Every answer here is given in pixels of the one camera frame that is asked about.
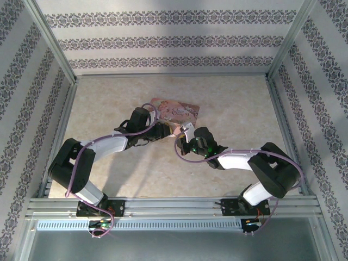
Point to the pink printed tin box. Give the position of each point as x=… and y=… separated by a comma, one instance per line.
x=179, y=108

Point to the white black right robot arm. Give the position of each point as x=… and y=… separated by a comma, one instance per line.
x=236, y=160

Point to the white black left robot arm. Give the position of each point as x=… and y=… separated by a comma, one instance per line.
x=108, y=146

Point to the right controller board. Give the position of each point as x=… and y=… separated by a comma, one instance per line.
x=251, y=224

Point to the controller board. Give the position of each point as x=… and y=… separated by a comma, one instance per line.
x=100, y=224
x=251, y=224

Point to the grey metal sheet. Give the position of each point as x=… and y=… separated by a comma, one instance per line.
x=174, y=246

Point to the left controller board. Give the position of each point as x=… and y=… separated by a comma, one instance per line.
x=100, y=224

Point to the aluminium table back rail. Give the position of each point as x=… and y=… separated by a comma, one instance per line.
x=171, y=75

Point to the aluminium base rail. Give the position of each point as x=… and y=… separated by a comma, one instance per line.
x=174, y=206

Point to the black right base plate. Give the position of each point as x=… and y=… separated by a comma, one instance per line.
x=228, y=208

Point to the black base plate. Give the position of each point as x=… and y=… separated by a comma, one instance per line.
x=228, y=208
x=117, y=208

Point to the aluminium table side rail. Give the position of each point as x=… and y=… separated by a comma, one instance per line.
x=62, y=122
x=285, y=122

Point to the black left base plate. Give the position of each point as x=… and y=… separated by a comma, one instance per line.
x=117, y=208

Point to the aluminium frame post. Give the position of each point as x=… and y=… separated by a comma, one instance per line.
x=291, y=38
x=51, y=40

